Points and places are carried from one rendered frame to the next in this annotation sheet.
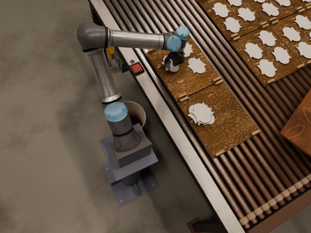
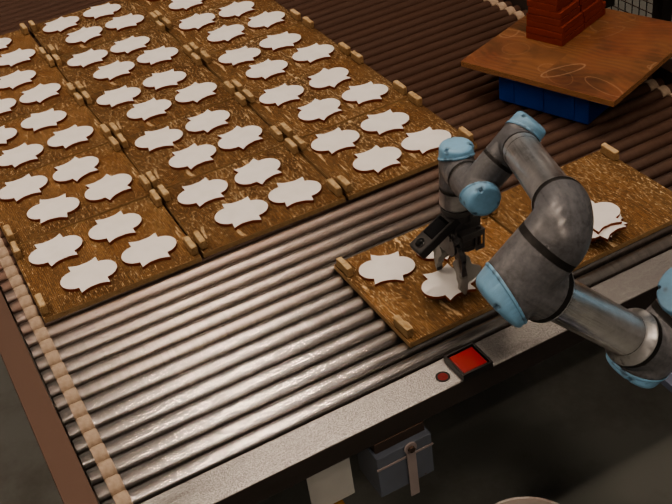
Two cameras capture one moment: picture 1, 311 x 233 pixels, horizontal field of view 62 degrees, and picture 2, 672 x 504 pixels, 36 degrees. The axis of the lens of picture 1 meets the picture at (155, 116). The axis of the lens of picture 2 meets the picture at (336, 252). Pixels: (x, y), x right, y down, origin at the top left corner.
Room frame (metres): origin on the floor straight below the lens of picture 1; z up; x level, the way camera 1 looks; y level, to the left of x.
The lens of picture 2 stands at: (0.77, 1.79, 2.46)
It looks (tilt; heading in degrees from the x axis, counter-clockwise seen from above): 37 degrees down; 285
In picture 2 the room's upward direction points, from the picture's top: 8 degrees counter-clockwise
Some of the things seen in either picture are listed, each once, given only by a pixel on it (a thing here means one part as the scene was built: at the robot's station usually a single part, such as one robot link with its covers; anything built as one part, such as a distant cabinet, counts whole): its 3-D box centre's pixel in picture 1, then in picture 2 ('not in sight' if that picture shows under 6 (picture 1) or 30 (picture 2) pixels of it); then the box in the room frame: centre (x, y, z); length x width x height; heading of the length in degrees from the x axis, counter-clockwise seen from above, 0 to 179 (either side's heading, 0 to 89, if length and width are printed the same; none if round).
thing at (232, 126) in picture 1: (218, 117); (584, 207); (0.71, -0.38, 0.93); 0.41 x 0.35 x 0.02; 39
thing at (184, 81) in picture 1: (183, 66); (444, 270); (1.03, -0.12, 0.93); 0.41 x 0.35 x 0.02; 39
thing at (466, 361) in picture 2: (136, 68); (468, 361); (0.96, 0.18, 0.92); 0.06 x 0.06 x 0.01; 39
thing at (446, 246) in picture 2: (177, 54); (459, 226); (0.99, -0.06, 1.10); 0.09 x 0.08 x 0.12; 39
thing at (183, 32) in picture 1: (180, 37); (456, 166); (0.98, -0.06, 1.26); 0.09 x 0.08 x 0.11; 116
